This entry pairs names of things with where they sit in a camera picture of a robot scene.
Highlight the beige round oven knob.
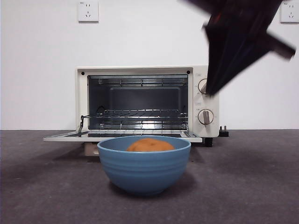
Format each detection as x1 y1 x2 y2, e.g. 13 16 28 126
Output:
197 108 214 126
198 78 209 94

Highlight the blue ribbed bowl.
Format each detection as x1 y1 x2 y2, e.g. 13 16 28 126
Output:
97 136 191 196

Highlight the white Toshiba toaster oven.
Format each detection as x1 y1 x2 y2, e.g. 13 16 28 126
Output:
76 65 220 147

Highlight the white wall socket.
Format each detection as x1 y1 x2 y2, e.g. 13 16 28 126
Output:
78 0 99 23
279 2 299 23

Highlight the brown potato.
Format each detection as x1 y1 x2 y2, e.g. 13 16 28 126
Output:
127 138 175 152

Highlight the metal wire oven rack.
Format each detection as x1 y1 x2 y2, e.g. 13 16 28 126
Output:
81 109 189 119

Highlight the oven door with beige handle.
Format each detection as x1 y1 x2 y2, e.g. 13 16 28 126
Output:
43 130 203 156

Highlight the black power cord with plug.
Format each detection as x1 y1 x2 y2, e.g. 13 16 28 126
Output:
218 125 230 137

